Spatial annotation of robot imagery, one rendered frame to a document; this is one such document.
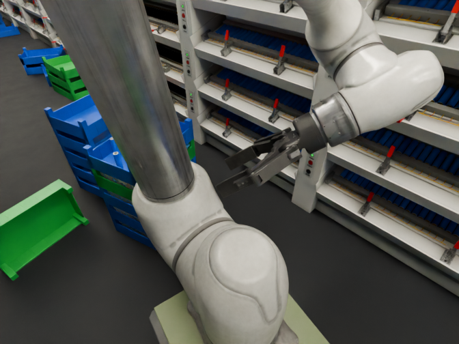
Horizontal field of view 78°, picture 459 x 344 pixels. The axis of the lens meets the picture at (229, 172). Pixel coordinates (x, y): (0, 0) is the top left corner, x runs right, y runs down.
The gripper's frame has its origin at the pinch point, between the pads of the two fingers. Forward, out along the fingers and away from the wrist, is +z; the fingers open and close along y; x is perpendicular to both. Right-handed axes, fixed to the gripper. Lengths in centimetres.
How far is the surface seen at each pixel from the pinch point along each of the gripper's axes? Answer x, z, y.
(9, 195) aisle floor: -23, 107, -46
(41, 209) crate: -12, 77, -27
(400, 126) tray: 18, -41, -26
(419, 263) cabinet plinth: 69, -31, -28
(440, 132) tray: 22, -47, -20
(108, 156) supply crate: -15, 42, -30
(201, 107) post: -10, 22, -87
